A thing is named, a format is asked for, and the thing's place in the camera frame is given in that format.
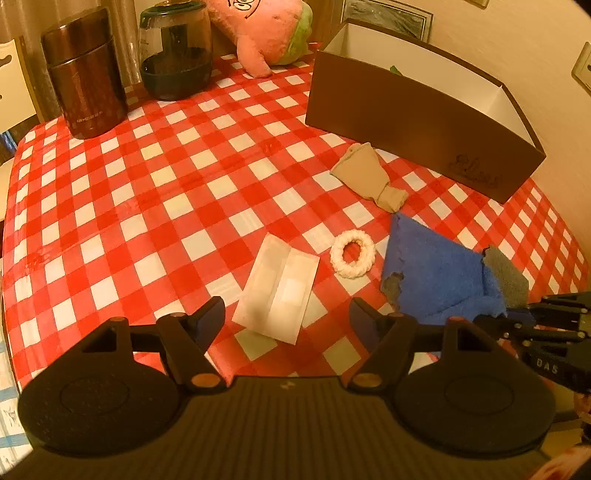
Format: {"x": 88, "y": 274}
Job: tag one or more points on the red white checked tablecloth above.
{"x": 138, "y": 207}

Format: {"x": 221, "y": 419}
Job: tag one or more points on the pink star plush toy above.
{"x": 263, "y": 32}

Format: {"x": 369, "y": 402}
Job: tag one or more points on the blue white grid cloth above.
{"x": 7, "y": 415}

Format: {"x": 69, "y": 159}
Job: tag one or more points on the beige wall socket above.
{"x": 478, "y": 3}

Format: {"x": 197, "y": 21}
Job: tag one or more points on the brown cardboard box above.
{"x": 392, "y": 115}

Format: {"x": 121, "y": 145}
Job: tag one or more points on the glass jar with green lid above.
{"x": 175, "y": 60}

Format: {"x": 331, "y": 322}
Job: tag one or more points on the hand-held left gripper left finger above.
{"x": 210, "y": 318}

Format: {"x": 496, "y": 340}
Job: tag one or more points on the green soft item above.
{"x": 395, "y": 70}

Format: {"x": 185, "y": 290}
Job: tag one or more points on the blue towel with grey back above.
{"x": 438, "y": 277}

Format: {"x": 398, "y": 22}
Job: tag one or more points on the brown metal thermos canister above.
{"x": 83, "y": 83}

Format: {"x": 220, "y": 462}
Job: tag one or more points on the framed grey picture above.
{"x": 392, "y": 16}

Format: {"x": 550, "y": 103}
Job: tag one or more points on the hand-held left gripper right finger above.
{"x": 364, "y": 318}

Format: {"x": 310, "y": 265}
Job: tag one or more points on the white chair with gold trim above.
{"x": 14, "y": 87}

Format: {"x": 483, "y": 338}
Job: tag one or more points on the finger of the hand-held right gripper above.
{"x": 508, "y": 325}
{"x": 561, "y": 302}

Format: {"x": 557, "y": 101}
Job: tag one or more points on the beige wall plate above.
{"x": 582, "y": 69}

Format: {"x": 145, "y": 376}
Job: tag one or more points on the clear plastic packet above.
{"x": 272, "y": 290}

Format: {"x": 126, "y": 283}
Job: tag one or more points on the beige sock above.
{"x": 364, "y": 170}

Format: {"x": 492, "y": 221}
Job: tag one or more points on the white fluffy scrunchie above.
{"x": 339, "y": 258}

